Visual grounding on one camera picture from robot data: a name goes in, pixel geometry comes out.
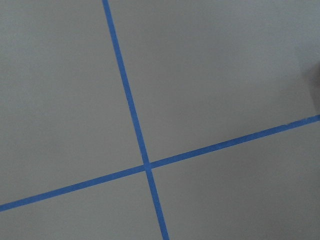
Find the brown paper table cover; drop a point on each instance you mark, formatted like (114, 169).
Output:
(159, 119)

